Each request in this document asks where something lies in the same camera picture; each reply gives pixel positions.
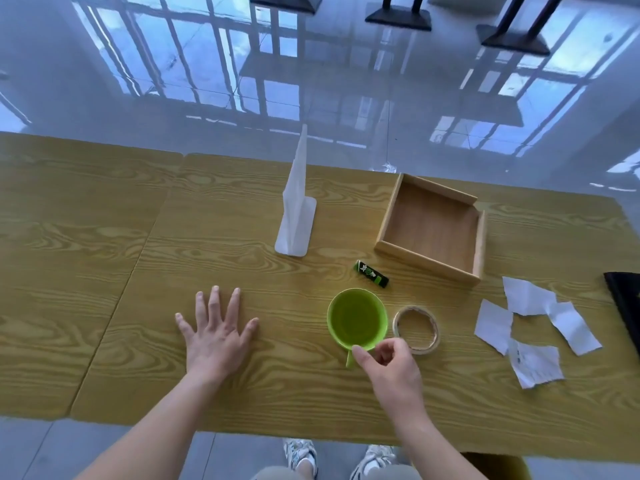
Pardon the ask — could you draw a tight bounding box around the person's left hand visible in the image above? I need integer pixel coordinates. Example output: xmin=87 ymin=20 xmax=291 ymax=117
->
xmin=175 ymin=286 xmax=260 ymax=388

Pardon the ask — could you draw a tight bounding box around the person's right hand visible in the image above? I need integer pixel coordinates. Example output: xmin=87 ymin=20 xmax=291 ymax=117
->
xmin=351 ymin=338 xmax=432 ymax=430

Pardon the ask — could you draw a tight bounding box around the green plastic cup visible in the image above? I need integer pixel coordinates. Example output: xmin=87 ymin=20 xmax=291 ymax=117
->
xmin=327 ymin=288 xmax=389 ymax=368

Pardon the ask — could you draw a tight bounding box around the person's left forearm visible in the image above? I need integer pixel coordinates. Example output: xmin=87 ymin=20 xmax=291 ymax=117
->
xmin=75 ymin=371 xmax=228 ymax=480

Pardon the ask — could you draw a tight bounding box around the person's right forearm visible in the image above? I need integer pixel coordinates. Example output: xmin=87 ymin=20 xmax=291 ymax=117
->
xmin=390 ymin=414 xmax=488 ymax=480

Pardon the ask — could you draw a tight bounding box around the beige tape roll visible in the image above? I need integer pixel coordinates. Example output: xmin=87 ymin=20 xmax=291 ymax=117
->
xmin=392 ymin=306 xmax=441 ymax=355

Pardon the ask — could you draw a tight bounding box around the small green black sachet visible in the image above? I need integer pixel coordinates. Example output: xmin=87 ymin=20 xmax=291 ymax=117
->
xmin=354 ymin=260 xmax=390 ymax=289

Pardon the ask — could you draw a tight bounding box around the person's right white shoe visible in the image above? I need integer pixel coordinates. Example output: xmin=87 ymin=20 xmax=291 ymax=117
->
xmin=350 ymin=445 xmax=397 ymax=480

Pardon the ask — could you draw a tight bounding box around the person's white shoe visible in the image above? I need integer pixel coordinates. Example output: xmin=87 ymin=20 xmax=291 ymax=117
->
xmin=283 ymin=438 xmax=319 ymax=480
xmin=350 ymin=445 xmax=397 ymax=480

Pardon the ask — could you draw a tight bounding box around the person's left white shoe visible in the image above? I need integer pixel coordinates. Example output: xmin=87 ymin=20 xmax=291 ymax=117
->
xmin=283 ymin=438 xmax=319 ymax=480

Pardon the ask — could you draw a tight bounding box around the white folded paper sheet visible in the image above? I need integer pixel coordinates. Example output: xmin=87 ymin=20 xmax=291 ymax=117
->
xmin=274 ymin=124 xmax=318 ymax=257

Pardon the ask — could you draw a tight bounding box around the torn white paper piece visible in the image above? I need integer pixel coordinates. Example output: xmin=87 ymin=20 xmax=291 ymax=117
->
xmin=508 ymin=339 xmax=565 ymax=390
xmin=502 ymin=276 xmax=603 ymax=356
xmin=474 ymin=299 xmax=514 ymax=356

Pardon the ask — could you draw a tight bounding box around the wooden tray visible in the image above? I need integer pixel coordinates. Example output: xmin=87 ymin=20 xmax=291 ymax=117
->
xmin=374 ymin=173 xmax=487 ymax=286

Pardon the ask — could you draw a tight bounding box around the black flat object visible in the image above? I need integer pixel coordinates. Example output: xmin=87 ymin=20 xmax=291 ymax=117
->
xmin=603 ymin=271 xmax=640 ymax=356

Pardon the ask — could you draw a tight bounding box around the black table leg base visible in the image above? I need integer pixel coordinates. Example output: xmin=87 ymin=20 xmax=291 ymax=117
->
xmin=365 ymin=0 xmax=432 ymax=31
xmin=249 ymin=0 xmax=323 ymax=15
xmin=476 ymin=0 xmax=567 ymax=56

